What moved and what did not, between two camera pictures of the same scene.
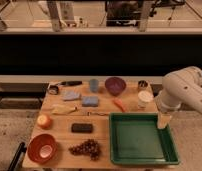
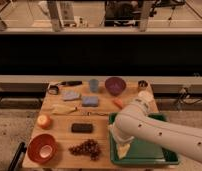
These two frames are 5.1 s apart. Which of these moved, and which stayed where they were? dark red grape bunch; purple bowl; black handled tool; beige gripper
Moved: beige gripper
Stayed: black handled tool; purple bowl; dark red grape bunch
